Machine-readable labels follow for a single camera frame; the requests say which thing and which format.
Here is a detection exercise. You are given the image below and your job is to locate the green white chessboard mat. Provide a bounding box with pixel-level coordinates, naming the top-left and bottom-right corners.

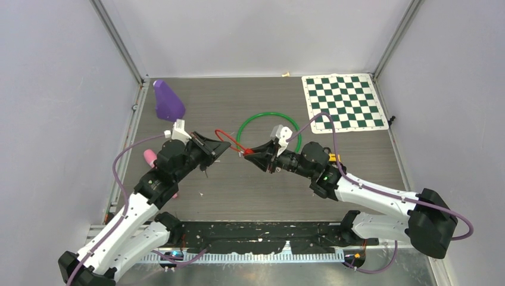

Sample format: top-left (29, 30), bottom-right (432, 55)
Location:
top-left (301, 73), bottom-right (389, 134)

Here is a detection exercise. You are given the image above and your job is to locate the yellow Opel padlock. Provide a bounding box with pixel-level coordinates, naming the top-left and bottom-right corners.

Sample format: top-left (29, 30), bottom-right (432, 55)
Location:
top-left (329, 153), bottom-right (341, 163)

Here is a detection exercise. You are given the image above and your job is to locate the purple plastic cone block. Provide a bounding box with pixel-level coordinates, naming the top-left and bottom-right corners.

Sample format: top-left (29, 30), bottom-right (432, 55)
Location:
top-left (153, 79), bottom-right (186, 122)

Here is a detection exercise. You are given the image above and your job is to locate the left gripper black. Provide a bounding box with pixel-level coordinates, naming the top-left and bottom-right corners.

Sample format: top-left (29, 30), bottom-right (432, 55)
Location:
top-left (173, 130), bottom-right (228, 181)

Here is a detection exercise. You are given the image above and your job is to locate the red cable padlock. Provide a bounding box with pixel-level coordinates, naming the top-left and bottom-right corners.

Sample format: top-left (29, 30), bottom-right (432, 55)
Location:
top-left (214, 129), bottom-right (255, 157)

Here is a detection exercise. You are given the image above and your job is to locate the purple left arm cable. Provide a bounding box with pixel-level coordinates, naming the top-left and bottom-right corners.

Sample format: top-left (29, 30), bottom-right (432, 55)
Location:
top-left (65, 130), bottom-right (208, 286)

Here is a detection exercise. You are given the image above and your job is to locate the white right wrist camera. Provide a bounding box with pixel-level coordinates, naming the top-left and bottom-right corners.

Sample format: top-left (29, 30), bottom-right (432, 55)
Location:
top-left (270, 125), bottom-right (292, 157)

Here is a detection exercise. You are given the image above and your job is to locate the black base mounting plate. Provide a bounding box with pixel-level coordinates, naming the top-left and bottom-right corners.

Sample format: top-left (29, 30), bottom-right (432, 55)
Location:
top-left (166, 221), bottom-right (379, 254)

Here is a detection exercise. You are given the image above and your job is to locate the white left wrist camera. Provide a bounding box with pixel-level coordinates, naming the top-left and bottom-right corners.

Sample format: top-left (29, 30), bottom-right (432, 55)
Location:
top-left (171, 119), bottom-right (191, 144)

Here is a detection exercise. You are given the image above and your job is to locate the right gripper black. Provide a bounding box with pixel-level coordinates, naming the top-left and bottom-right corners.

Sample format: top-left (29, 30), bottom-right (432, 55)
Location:
top-left (247, 139), bottom-right (316, 179)

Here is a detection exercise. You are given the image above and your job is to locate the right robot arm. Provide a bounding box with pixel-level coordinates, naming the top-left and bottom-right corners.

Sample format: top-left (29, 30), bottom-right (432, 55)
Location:
top-left (244, 141), bottom-right (458, 259)

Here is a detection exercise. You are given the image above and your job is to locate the aluminium frame rail front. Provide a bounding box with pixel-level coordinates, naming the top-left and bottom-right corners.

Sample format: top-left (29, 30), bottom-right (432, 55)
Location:
top-left (140, 243), bottom-right (345, 263)

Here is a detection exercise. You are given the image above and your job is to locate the pink marker pen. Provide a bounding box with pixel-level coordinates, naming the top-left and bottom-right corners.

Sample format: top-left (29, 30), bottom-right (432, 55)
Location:
top-left (143, 149), bottom-right (157, 179)

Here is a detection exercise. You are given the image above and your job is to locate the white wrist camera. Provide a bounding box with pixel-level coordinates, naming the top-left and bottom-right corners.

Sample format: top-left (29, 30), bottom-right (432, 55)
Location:
top-left (171, 119), bottom-right (191, 144)
top-left (270, 125), bottom-right (292, 157)

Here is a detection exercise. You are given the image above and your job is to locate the green cable lock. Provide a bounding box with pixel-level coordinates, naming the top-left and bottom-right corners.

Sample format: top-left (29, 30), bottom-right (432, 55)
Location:
top-left (235, 111), bottom-right (300, 157)

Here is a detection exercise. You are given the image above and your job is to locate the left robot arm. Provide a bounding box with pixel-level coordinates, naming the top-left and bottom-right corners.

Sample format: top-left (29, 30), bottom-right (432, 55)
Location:
top-left (58, 132), bottom-right (231, 285)

